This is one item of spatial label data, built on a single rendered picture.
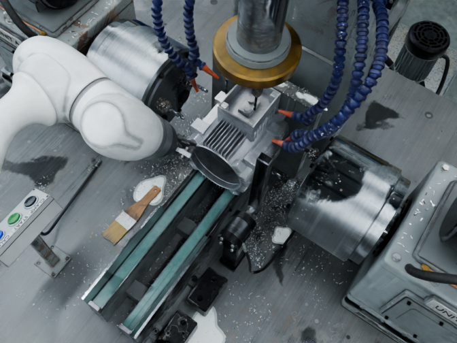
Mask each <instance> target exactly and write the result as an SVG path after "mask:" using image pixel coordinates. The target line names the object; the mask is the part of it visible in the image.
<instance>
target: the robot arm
mask: <svg viewBox="0 0 457 343"><path fill-rule="evenodd" d="M13 70H14V75H13V78H12V87H11V89H10V90H9V92H8V93H7V94H6V95H4V96H3V97H2V98H1V99H0V172H1V168H2V165H3V161H4V158H5V155H6V152H7V149H8V147H9V144H10V142H11V141H12V139H13V138H14V136H15V135H16V134H17V133H18V132H19V131H21V130H22V129H24V128H25V127H27V126H29V125H32V124H36V123H37V124H43V125H46V126H52V125H54V124H57V123H68V122H70V123H72V124H73V125H74V126H75V127H77V128H78V129H79V130H80V133H81V135H82V137H83V139H84V141H85V142H86V143H87V144H88V145H89V146H90V147H91V148H92V149H93V150H94V151H96V152H98V153H99V154H101V155H103V156H105V157H109V158H111V159H116V160H121V161H137V160H140V159H145V160H155V159H159V158H162V157H165V156H167V155H169V154H171V153H174V154H180V155H181V157H182V158H183V159H184V160H185V161H189V160H190V158H191V157H192V155H193V153H194V152H195V150H196V148H195V146H196V145H197V144H196V143H194V142H193V141H190V140H187V139H184V138H182V137H183V136H182V135H180V134H179V133H178V135H177V134H176V132H175V129H174V128H173V126H172V125H171V124H170V123H169V122H168V120H165V119H163V118H162V117H161V116H159V115H158V114H156V113H154V112H153V111H152V110H151V109H150V108H149V107H147V106H146V105H144V103H143V102H142V101H141V100H139V99H138V98H136V97H135V96H133V95H132V94H130V93H129V92H127V91H126V90H124V89H123V88H121V87H120V86H118V85H117V84H116V83H115V82H113V81H112V80H111V79H109V78H108V77H107V76H106V75H105V74H104V73H103V71H102V70H101V69H100V68H99V67H98V66H97V65H95V64H94V63H93V62H92V61H91V60H90V59H88V58H87V57H86V56H84V55H83V54H82V53H80V52H78V51H77V50H76V49H75V48H72V47H71V46H69V45H68V44H66V43H64V42H62V41H60V40H58V39H54V38H52V37H47V36H41V35H40V36H35V37H31V38H28V39H27V40H25V41H23V42H22V43H21V44H20V45H19V47H17V49H16V51H15V53H14V55H13Z"/></svg>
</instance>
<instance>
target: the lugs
mask: <svg viewBox="0 0 457 343"><path fill-rule="evenodd" d="M279 109H280V110H282V108H279ZM279 109H277V111H276V112H275V114H274V117H275V119H276V121H283V119H285V117H286V115H283V114H281V113H279V112H278V110H279ZM188 140H190V141H193V142H194V143H196V144H197V145H199V144H200V143H201V141H202V140H203V138H202V137H201V135H200V134H199V133H193V134H192V135H191V136H190V138H189V139H188ZM190 165H191V166H192V167H193V168H194V169H195V170H198V169H197V168H196V167H195V165H194V164H193V162H192V161H191V162H190ZM231 167H232V168H233V169H234V170H235V172H236V173H242V172H243V171H244V169H245V168H246V165H245V164H244V163H243V161H242V160H237V159H236V160H235V162H234V163H233V164H232V165H231ZM229 191H230V192H231V193H232V194H233V195H239V194H240V192H241V191H238V190H229Z"/></svg>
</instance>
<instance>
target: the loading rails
mask: <svg viewBox="0 0 457 343"><path fill-rule="evenodd" d="M214 185H215V184H214V183H213V182H211V180H208V179H207V178H205V176H203V175H202V173H201V172H200V171H199V170H195V169H194V168H193V169H192V170H191V172H190V173H189V174H188V175H187V176H186V177H185V178H184V180H183V181H182V183H181V184H180V185H179V186H178V187H177V188H176V190H175V191H174V192H173V193H172V195H171V196H170V197H169V198H168V200H167V201H166V202H165V203H164V204H163V206H161V205H159V204H158V205H157V207H156V208H155V209H154V211H153V212H152V213H151V214H150V215H149V217H147V219H146V220H145V221H144V222H143V224H142V225H141V227H140V228H139V229H138V230H137V231H136V232H135V233H134V235H133V236H132V237H131V238H130V240H129V241H128V242H127V243H126V244H125V245H124V247H123V248H122V249H121V251H120V252H119V253H118V254H117V255H116V256H115V258H114V259H113V260H112V262H111V263H110V264H109V265H108V266H107V267H106V268H105V270H104V271H103V272H102V274H101V275H100V276H99V277H98V278H97V279H96V280H95V282H94V283H93V284H92V286H91V287H90V288H89V290H87V292H86V293H85V294H84V295H83V296H82V300H83V301H84V302H85V303H86V304H87V305H88V307H89V308H90V309H91V310H92V311H93V312H94V313H96V314H97V315H98V316H100V317H101V318H102V319H103V320H105V321H106V322H108V320H110V318H111V317H112V316H113V314H114V313H115V311H117V309H118V308H119V307H120V305H121V304H122V303H123V301H124V300H125V299H126V298H127V296H128V297H130V298H131V299H132V300H134V301H135V302H137V305H136V306H135V308H134V309H133V311H132V312H131V313H130V314H129V315H128V317H127V318H126V320H125V321H124V322H123V324H122V323H121V324H120V325H119V326H118V327H119V328H120V329H121V331H122V332H123V333H124V335H125V336H126V337H127V338H128V339H130V340H131V341H132V342H134V343H146V342H147V341H148V339H149V338H150V339H151V340H153V341H155V340H156V339H157V337H158V336H159V335H160V333H161V332H162V330H163V329H164V327H163V326H162V325H161V324H160V322H161V321H162V320H163V319H164V317H165V316H166V314H167V313H168V311H170V309H171V307H172V306H173V305H174V303H175V302H176V301H177V299H178V298H179V296H180V295H181V294H182V293H183V291H184V290H185V288H186V287H187V286H189V287H190V288H192V289H193V288H194V286H195V285H196V283H198V281H199V279H200V278H201V277H202V275H200V274H199V273H198V271H199V269H200V268H201V266H202V265H203V264H204V262H205V261H206V260H207V258H208V257H209V250H210V249H211V248H212V246H213V245H214V244H215V243H216V241H217V240H218V236H217V235H218V234H219V232H220V231H221V230H222V229H224V228H225V226H226V225H227V223H228V222H229V221H230V220H231V217H232V215H233V213H234V212H235V211H236V210H240V208H241V207H242V205H243V204H244V203H245V202H246V200H247V199H248V197H249V196H250V189H251V188H250V187H248V188H247V189H246V191H245V192H243V193H242V192H240V194H239V195H233V194H232V193H231V192H230V191H229V190H228V189H227V190H224V192H223V193H222V194H221V196H220V197H219V198H218V200H217V201H216V202H215V204H214V205H213V206H212V207H211V209H210V210H209V212H208V213H207V214H206V215H205V216H204V218H203V219H202V221H201V222H200V223H199V224H198V225H197V224H196V223H194V222H192V221H191V220H190V219H188V218H189V217H190V216H191V214H192V213H193V212H194V211H195V210H196V208H197V207H198V206H199V204H200V203H201V202H202V201H203V199H204V198H205V196H206V195H207V194H208V193H209V192H210V191H211V189H212V188H213V186H214ZM176 233H178V234H179V235H181V236H182V237H183V238H185V239H186V241H185V242H184V244H183V245H182V247H181V248H180V249H179V250H178V252H177V253H176V254H175V256H174V257H173V258H172V260H171V261H170V262H169V263H168V265H167V266H166V268H165V269H164V270H163V271H162V272H161V274H160V275H159V277H158V278H157V279H156V280H155V282H154V283H153V284H152V286H151V287H150V288H147V287H146V286H144V285H143V284H142V283H140V282H139V281H140V280H141V279H142V277H143V276H144V274H145V273H146V272H147V271H148V270H149V269H150V267H151V266H152V264H153V263H154V262H155V260H156V259H157V258H158V257H159V255H160V254H161V253H162V251H164V249H165V248H166V247H167V245H168V244H169V243H170V241H171V240H172V239H173V238H174V236H175V235H176Z"/></svg>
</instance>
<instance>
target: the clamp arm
mask: <svg viewBox="0 0 457 343"><path fill-rule="evenodd" d="M272 164H273V158H271V157H270V156H268V155H267V154H265V153H263V152H261V153H260V154H259V155H258V156H257V158H256V164H255V168H254V175H253V179H252V185H251V189H250V196H249V199H248V206H247V209H248V208H249V207H250V208H249V210H252V208H253V211H252V212H253V213H254V212H255V211H256V212H255V213H254V215H257V214H258V213H259V212H260V210H261V207H262V204H263V199H264V196H265V191H266V188H267V183H268V180H269V175H270V172H271V167H272Z"/></svg>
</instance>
